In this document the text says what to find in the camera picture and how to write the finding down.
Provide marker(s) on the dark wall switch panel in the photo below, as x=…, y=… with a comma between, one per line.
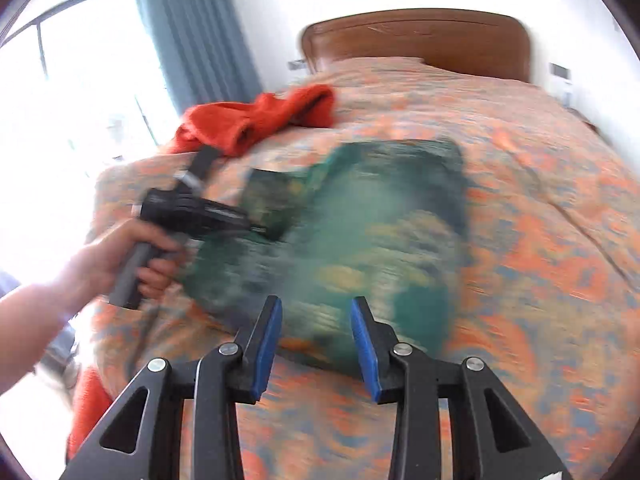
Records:
x=560, y=71
x=297, y=64

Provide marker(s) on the brown wooden headboard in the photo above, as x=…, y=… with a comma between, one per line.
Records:
x=415, y=37

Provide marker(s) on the bed with orange floral bedspread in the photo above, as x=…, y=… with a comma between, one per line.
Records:
x=525, y=240

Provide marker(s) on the red bed sheet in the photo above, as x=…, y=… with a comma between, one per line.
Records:
x=87, y=410

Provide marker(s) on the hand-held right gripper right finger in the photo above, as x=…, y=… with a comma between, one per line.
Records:
x=367, y=350

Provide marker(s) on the green patterned jacket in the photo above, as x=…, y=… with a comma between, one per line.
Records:
x=375, y=220

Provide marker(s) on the person's left forearm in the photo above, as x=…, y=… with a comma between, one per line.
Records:
x=35, y=325

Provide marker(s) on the orange-red garment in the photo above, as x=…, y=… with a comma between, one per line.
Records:
x=250, y=115

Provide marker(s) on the person's left hand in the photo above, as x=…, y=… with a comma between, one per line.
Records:
x=107, y=265

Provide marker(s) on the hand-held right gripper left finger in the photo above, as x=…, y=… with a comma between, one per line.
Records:
x=262, y=350

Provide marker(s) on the window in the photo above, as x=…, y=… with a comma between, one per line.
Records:
x=85, y=90

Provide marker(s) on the blue-grey curtain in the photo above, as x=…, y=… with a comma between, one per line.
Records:
x=195, y=35

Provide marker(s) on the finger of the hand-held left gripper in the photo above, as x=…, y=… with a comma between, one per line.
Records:
x=262, y=231

